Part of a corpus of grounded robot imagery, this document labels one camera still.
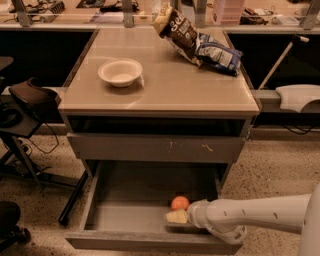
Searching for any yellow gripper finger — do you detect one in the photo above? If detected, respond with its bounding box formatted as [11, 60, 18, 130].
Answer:
[165, 209, 188, 224]

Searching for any orange fruit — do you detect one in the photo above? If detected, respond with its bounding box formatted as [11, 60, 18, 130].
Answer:
[171, 196, 190, 210]

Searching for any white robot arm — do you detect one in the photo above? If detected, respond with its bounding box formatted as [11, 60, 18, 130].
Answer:
[165, 185, 320, 256]

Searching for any closed upper drawer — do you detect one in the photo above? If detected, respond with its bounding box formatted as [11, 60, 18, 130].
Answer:
[67, 133, 245, 163]

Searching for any grey drawer cabinet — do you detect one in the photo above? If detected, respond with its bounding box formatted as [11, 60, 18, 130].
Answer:
[59, 27, 259, 179]

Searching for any white paper bowl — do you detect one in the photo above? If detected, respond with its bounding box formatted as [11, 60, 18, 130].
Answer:
[98, 59, 143, 88]

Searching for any blue white snack bag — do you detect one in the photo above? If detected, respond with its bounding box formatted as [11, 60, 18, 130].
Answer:
[195, 32, 243, 76]

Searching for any brown snack bag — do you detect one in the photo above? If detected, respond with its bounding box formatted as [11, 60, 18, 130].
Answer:
[152, 3, 201, 67]

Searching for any pink plastic bin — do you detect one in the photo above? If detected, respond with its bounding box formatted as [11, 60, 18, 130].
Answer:
[212, 0, 245, 25]

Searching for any black power cable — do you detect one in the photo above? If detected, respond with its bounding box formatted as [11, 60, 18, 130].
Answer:
[26, 122, 61, 155]

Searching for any white handled stick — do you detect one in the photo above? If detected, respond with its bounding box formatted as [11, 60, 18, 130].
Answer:
[258, 35, 310, 90]

